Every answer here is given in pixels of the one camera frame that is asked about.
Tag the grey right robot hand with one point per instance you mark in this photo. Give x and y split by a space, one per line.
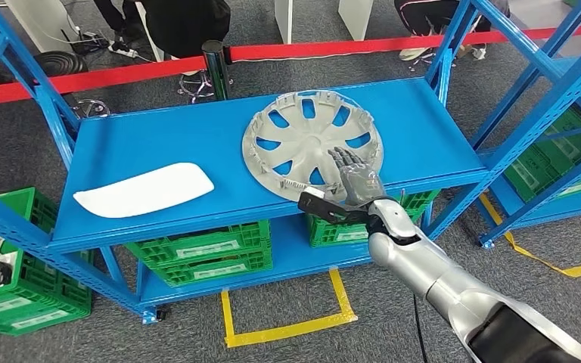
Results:
360 183

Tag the grey plastic wheel cover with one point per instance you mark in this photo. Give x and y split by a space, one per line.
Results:
295 145

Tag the white plastic part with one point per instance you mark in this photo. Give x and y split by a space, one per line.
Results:
7 260

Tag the green folded plastic crate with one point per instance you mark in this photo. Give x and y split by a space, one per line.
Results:
320 240
170 275
245 235
421 200

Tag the chrome stool base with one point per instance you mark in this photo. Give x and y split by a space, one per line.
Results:
195 92
421 61
82 102

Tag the red barrier belt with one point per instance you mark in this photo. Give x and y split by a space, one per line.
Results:
120 72
320 47

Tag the white table leg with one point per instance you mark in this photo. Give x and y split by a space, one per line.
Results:
283 20
355 15

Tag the white power adapter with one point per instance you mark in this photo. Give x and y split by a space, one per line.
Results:
479 53

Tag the person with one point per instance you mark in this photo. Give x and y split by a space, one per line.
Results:
421 15
185 25
115 20

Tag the white curved plastic panel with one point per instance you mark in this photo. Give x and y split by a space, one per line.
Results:
145 190

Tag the white slanted leg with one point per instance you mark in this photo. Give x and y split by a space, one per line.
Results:
150 35

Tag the white power strip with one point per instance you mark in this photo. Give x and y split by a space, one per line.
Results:
122 50

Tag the black round stool seat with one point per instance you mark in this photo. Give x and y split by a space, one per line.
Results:
62 62

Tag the green open plastic crate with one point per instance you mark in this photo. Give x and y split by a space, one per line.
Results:
50 300

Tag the white cabinet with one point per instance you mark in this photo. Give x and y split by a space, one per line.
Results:
40 20

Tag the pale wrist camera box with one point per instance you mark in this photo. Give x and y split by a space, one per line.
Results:
314 194

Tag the black camera bracket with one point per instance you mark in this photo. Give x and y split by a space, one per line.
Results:
320 210

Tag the black stanchion post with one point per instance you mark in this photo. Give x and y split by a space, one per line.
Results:
216 70

